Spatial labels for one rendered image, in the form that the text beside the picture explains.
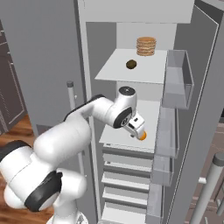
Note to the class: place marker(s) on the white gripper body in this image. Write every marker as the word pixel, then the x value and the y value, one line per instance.
pixel 136 130

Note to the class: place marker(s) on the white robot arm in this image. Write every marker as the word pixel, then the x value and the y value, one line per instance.
pixel 61 140

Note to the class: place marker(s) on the orange fruit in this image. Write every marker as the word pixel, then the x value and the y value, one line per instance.
pixel 143 136

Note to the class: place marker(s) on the white fridge shelf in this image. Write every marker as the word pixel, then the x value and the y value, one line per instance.
pixel 148 116
pixel 116 70

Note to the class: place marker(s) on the white fridge drawer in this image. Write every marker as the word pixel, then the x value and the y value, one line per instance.
pixel 122 215
pixel 128 160
pixel 125 179
pixel 124 197

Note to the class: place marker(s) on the brown kiwi fruit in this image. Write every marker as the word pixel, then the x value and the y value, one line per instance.
pixel 131 64

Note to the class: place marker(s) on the grey fridge door with bins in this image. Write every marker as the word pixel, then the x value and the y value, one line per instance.
pixel 204 87

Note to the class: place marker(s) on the grey fridge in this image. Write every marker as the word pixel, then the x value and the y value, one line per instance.
pixel 145 11

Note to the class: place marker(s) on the clear door bin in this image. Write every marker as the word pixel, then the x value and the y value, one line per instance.
pixel 167 134
pixel 162 170
pixel 178 78
pixel 154 204

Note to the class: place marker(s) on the brown pancake stack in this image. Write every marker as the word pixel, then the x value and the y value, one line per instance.
pixel 146 46

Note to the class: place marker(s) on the brown cupboard run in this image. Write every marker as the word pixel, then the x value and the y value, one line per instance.
pixel 10 87

